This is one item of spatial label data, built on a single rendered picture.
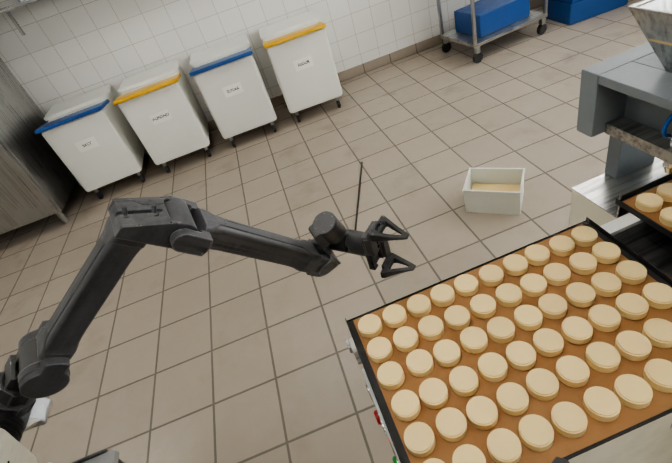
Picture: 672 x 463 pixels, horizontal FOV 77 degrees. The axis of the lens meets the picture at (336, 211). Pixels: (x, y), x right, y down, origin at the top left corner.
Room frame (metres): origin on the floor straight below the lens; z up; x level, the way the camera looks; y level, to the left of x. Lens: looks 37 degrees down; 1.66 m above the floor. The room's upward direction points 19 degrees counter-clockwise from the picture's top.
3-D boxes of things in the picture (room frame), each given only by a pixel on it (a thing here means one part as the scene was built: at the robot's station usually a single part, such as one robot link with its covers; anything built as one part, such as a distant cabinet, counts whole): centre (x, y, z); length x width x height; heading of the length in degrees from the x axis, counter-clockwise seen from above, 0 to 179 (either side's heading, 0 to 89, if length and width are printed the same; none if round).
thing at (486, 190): (1.80, -0.88, 0.08); 0.30 x 0.22 x 0.16; 55
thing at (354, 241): (0.74, -0.04, 0.99); 0.07 x 0.07 x 0.10; 49
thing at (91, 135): (3.81, 1.80, 0.39); 0.64 x 0.54 x 0.77; 7
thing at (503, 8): (3.97, -2.00, 0.28); 0.56 x 0.38 x 0.20; 102
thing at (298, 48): (3.95, -0.15, 0.39); 0.64 x 0.54 x 0.77; 1
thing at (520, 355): (0.40, -0.23, 0.91); 0.05 x 0.05 x 0.02
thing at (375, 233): (0.69, -0.09, 1.02); 0.09 x 0.07 x 0.07; 49
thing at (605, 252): (0.55, -0.50, 0.91); 0.05 x 0.05 x 0.02
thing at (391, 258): (0.69, -0.09, 0.95); 0.09 x 0.07 x 0.07; 49
